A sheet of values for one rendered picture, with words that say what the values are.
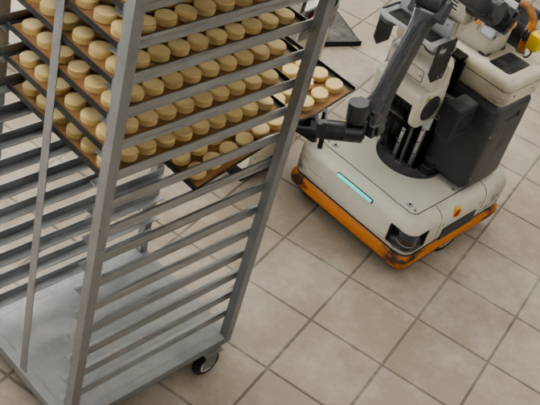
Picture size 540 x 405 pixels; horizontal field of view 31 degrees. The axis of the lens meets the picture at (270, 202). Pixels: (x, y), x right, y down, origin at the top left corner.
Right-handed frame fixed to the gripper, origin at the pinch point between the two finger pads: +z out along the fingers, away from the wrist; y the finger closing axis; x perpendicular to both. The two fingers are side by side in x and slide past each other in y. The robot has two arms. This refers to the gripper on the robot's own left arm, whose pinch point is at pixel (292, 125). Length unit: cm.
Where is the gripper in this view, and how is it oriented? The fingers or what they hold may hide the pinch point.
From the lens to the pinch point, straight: 268.6
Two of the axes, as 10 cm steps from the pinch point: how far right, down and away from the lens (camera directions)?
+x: 0.5, -7.6, 6.5
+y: -1.0, 6.5, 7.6
